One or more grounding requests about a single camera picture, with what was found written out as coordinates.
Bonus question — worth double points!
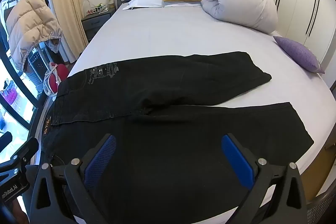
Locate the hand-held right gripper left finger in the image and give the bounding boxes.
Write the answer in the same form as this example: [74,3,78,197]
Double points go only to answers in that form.
[29,133,117,224]

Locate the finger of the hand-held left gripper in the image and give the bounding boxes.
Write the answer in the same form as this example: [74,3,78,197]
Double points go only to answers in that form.
[0,132,12,152]
[10,136,40,168]

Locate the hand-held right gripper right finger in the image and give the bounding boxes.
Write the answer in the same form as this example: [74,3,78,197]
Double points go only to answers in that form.
[220,133,309,224]

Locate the black pants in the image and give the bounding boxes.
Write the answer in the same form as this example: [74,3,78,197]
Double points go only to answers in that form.
[41,51,315,224]

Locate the pink plastic basket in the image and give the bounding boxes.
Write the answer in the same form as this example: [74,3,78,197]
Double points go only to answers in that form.
[0,82,21,105]

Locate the grey perforated chair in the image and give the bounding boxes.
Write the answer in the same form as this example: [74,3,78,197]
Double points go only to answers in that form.
[26,43,53,88]

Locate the red and white bag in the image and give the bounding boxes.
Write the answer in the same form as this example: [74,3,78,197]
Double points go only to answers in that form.
[43,62,70,96]

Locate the beige puffer jacket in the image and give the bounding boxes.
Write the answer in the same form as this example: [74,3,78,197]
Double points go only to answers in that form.
[6,0,63,71]

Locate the purple cushion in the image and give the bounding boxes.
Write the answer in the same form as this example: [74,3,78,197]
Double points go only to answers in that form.
[273,35,325,74]

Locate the grey nightstand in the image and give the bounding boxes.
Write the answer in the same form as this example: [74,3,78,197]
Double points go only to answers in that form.
[81,7,116,42]

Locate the bed with white sheet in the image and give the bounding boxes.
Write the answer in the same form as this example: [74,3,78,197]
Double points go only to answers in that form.
[34,2,336,224]

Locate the beige curtain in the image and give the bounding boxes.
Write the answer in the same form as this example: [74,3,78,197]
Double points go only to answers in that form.
[49,0,88,60]

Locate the rolled white duvet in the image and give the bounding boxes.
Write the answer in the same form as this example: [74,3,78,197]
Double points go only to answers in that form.
[200,0,278,33]

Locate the white pillow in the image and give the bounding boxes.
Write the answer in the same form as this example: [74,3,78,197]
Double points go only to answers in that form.
[122,0,168,10]

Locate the white wire basket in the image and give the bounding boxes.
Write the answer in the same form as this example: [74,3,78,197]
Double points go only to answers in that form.
[83,0,108,14]

